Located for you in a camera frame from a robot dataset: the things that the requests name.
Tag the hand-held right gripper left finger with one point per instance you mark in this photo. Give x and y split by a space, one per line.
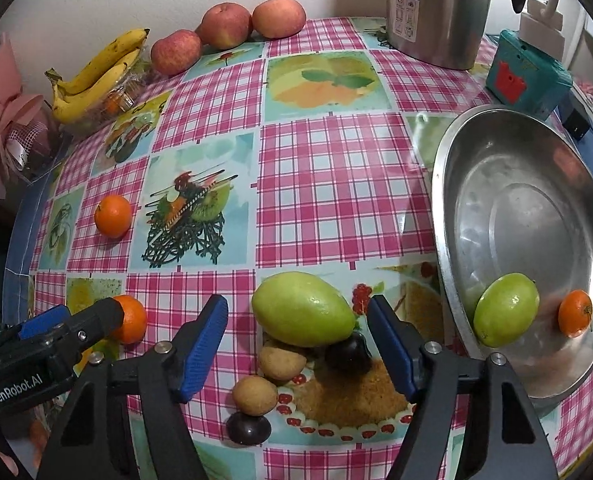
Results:
204 350

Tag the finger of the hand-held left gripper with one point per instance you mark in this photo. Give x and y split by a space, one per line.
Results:
46 317
94 322

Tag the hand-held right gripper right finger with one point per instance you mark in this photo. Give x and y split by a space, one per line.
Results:
394 350

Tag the orange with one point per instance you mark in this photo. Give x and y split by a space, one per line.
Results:
134 320
575 320
113 216

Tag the dark purple fruit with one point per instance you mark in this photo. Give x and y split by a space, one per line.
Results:
248 430
349 355

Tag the brown round fruit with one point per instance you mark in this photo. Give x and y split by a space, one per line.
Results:
255 395
281 362

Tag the green mango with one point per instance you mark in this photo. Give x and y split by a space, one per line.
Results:
507 310
301 310

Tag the stainless steel bowl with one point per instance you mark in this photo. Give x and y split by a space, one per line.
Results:
526 210

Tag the blue table cloth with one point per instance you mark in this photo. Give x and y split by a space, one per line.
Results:
24 220

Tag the pink plaid printed tablecloth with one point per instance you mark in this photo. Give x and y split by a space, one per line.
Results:
326 185

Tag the pink wrapped bouquet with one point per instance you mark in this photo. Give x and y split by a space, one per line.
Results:
11 110

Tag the clear glass bowl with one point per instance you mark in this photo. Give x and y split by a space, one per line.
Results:
121 100

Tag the yellow banana bunch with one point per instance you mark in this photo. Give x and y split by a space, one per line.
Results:
96 75

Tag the red apple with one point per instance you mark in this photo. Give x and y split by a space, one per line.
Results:
225 25
176 51
279 17

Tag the black power adapter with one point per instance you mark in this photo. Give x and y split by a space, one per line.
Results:
575 120

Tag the teal box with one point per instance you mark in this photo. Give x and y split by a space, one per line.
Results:
526 75

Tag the stainless steel thermos kettle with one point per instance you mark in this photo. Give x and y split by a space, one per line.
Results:
436 10

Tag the white plastic object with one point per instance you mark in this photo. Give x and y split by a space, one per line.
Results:
541 22

